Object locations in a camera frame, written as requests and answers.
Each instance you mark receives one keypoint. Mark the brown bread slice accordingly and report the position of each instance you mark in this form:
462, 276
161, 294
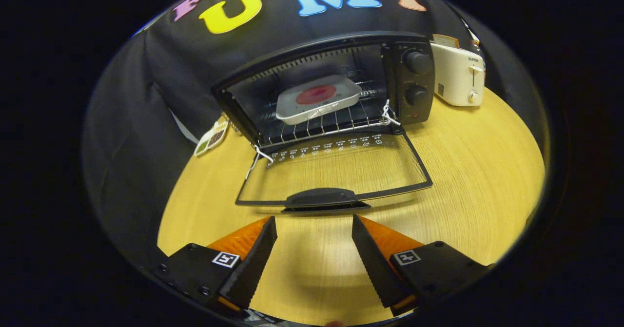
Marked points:
446, 41

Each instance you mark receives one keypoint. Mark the white rectangular plate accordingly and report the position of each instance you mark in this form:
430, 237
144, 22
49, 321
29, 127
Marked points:
336, 100

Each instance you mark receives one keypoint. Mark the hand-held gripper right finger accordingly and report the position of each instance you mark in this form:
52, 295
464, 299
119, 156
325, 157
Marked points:
375, 263

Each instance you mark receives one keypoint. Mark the white divided condiment dish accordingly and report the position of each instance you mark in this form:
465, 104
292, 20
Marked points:
212, 138

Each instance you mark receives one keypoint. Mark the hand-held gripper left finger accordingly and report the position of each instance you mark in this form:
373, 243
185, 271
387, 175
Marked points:
253, 263

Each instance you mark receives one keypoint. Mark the white toaster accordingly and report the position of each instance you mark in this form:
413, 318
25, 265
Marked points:
456, 73

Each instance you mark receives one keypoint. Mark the pink ham slice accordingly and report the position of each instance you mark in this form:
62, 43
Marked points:
316, 94

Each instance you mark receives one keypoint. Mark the black backdrop cloth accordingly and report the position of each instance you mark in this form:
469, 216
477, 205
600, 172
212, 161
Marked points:
136, 122

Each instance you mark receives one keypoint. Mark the black toaster oven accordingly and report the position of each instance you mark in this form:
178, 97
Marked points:
417, 79

